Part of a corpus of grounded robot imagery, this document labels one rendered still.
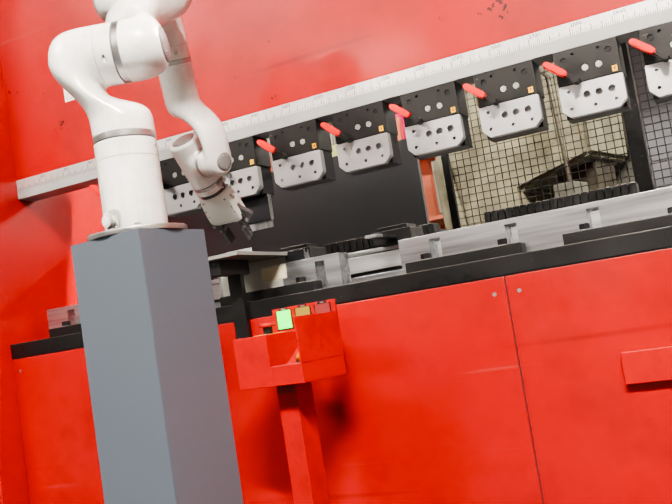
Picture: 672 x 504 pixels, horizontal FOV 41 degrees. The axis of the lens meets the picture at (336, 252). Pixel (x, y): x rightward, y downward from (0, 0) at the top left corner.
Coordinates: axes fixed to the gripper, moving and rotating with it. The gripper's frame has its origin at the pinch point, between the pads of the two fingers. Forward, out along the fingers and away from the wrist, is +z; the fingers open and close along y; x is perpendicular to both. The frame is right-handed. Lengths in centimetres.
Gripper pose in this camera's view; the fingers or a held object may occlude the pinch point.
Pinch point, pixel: (238, 234)
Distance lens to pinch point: 246.7
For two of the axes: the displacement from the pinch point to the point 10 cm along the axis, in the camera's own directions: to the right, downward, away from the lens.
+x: -2.3, 6.3, -7.4
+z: 4.0, 7.6, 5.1
